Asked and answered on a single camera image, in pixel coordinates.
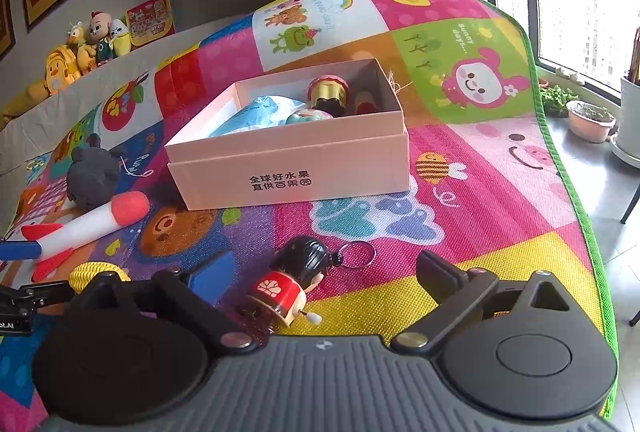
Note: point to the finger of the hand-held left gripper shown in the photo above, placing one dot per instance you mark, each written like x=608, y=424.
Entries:
x=35, y=294
x=17, y=251

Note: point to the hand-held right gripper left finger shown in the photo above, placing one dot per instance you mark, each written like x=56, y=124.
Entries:
x=210, y=279

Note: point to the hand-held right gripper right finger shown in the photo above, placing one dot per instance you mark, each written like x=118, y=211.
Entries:
x=440, y=273

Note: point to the yellow ribbed toy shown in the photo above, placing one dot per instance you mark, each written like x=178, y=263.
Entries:
x=95, y=274

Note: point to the white red foam rocket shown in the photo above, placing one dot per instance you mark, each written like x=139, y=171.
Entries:
x=85, y=227

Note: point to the dark grey plush toy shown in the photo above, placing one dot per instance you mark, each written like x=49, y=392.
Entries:
x=92, y=174

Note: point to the pink cardboard box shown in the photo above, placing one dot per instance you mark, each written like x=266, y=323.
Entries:
x=300, y=177

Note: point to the blue white tissue pack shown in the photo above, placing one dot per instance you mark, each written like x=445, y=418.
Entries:
x=250, y=119

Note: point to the pastel round toy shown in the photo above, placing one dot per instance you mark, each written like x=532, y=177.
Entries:
x=310, y=119

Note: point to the pink yellow cake toy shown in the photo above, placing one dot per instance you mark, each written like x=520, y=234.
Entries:
x=327, y=96

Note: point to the colourful cartoon play mat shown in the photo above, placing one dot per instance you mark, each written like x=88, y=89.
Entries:
x=475, y=212

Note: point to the long yellow plush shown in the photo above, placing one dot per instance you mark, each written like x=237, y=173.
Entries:
x=22, y=99

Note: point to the small red-tipped cylinder toy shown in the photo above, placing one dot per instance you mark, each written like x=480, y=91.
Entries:
x=365, y=104

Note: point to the yellow duck backpack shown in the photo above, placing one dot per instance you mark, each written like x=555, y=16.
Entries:
x=62, y=66

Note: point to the dark chair leg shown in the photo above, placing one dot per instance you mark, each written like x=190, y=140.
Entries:
x=631, y=209

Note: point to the small green plant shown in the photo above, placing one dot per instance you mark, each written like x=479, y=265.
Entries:
x=557, y=97

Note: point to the pink plant pot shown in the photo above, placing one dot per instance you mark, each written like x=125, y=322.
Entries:
x=591, y=124

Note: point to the small yellow bird plush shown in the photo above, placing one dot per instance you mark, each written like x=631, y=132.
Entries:
x=80, y=46

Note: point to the boy doll plush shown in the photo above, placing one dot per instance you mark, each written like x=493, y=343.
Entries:
x=100, y=36

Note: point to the white banana plush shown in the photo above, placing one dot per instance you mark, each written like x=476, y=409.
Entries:
x=120, y=39

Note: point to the white plant pot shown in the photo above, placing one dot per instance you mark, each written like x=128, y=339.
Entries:
x=629, y=126

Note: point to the red toy package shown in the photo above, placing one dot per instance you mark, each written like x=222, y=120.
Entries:
x=150, y=19

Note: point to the dried plant stems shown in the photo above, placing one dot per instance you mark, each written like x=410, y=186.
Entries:
x=635, y=56

